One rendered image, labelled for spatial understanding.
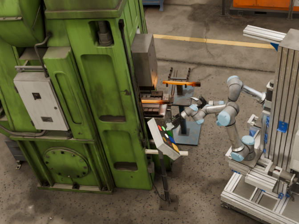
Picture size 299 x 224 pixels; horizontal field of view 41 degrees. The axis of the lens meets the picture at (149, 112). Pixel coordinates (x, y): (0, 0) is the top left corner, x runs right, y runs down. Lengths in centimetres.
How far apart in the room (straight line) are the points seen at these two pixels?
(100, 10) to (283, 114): 172
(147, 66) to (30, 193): 230
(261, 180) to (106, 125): 156
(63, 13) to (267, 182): 229
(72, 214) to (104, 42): 220
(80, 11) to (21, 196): 272
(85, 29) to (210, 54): 345
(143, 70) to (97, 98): 51
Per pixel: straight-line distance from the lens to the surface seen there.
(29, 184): 517
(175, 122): 370
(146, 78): 375
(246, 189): 439
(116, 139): 414
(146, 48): 361
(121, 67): 338
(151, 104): 416
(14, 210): 502
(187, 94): 465
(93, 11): 307
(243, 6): 732
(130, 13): 357
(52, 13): 320
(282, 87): 334
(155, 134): 360
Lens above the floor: 383
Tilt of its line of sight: 44 degrees down
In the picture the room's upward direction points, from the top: 10 degrees counter-clockwise
